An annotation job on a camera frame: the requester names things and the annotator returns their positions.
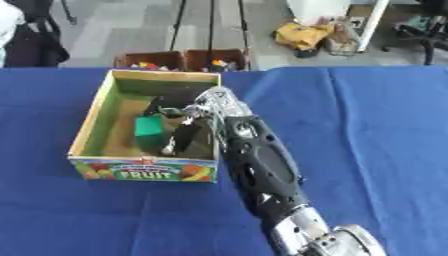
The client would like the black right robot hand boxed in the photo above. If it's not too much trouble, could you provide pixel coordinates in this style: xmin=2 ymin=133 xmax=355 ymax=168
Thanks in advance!
xmin=141 ymin=95 xmax=207 ymax=157

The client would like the green block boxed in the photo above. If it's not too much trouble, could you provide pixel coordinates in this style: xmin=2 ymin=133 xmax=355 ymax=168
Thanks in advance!
xmin=133 ymin=114 xmax=167 ymax=148

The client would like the cardboard box with green inside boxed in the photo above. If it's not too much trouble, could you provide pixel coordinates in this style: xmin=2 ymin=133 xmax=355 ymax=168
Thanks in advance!
xmin=66 ymin=68 xmax=224 ymax=184

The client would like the brown cardboard box of toys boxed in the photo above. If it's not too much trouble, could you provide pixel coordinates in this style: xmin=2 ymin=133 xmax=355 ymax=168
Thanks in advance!
xmin=183 ymin=48 xmax=252 ymax=73
xmin=112 ymin=51 xmax=188 ymax=72

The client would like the black tripod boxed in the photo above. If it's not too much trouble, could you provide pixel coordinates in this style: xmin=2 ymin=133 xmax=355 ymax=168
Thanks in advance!
xmin=166 ymin=0 xmax=254 ymax=71

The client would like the yellow bag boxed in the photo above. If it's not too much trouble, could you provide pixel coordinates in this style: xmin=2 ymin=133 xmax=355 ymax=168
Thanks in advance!
xmin=271 ymin=22 xmax=336 ymax=52

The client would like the clear plastic bag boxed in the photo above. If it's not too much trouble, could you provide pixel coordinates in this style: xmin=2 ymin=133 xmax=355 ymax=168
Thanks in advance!
xmin=322 ymin=16 xmax=364 ymax=56

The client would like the person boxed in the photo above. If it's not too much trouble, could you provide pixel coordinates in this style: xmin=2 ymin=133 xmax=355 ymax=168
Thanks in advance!
xmin=0 ymin=0 xmax=28 ymax=68

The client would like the black office chair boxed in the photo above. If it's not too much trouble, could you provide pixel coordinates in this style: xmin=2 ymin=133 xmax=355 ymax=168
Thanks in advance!
xmin=381 ymin=0 xmax=448 ymax=66

